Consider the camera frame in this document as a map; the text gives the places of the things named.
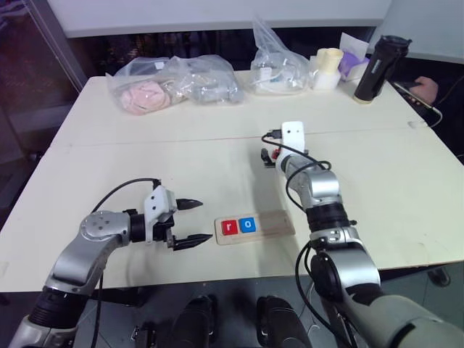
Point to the blue letter o block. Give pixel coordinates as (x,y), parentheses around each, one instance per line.
(248,226)

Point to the purple and white tissue box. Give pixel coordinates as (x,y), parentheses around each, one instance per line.
(349,61)

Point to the dark smartphone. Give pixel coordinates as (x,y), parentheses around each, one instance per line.
(417,98)

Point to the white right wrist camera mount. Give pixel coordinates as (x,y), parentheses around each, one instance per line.
(293,134)

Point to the cream cylindrical container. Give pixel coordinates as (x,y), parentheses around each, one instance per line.
(328,61)

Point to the black drink tumbler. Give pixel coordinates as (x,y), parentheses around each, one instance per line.
(369,79)

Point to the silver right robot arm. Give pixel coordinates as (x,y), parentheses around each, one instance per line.
(322,188)

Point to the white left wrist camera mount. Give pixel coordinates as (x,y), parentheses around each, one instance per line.
(156,203)

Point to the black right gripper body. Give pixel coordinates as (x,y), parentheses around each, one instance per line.
(267,158)

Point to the clear bag with pink contents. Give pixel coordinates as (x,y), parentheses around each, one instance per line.
(145,96)

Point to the wooden letter tray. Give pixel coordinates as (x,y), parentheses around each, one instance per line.
(275,224)

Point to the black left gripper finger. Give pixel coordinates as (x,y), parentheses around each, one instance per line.
(192,242)
(188,204)

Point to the dark rounded shape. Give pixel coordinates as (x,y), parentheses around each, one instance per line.
(282,322)
(195,322)

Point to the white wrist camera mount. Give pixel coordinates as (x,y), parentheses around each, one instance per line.
(156,203)
(293,134)

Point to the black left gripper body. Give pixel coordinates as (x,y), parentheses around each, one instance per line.
(161,230)

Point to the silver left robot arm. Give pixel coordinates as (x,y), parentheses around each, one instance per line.
(72,253)

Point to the red letter r block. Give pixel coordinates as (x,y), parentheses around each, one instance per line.
(230,227)

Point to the black caster wheel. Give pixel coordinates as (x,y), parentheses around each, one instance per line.
(440,276)

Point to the clear bag with white contents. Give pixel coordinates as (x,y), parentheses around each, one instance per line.
(275,76)

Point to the bystander bare hand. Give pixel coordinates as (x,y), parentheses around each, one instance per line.
(427,88)

